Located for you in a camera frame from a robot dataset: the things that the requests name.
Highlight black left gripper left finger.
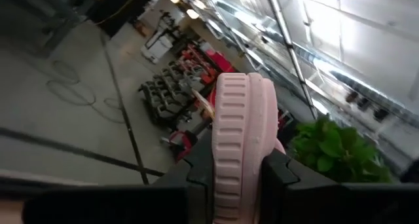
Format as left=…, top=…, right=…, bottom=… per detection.
left=21, top=128, right=215, bottom=224

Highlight pink slide sandal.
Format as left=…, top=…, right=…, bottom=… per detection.
left=211, top=72, right=287, bottom=224

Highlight white machine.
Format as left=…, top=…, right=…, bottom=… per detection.
left=140, top=30, right=174, bottom=64

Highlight red storage racks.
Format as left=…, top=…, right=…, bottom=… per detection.
left=178, top=42, right=237, bottom=87

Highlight red frame trolley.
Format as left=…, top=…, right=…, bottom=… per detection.
left=160, top=128, right=199, bottom=162

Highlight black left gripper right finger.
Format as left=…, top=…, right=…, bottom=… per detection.
left=261, top=148, right=419, bottom=224

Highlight grey stacked machines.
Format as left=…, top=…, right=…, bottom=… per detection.
left=139, top=60, right=197, bottom=126

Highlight green potted plant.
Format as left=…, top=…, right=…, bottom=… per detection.
left=289, top=114, right=393, bottom=184

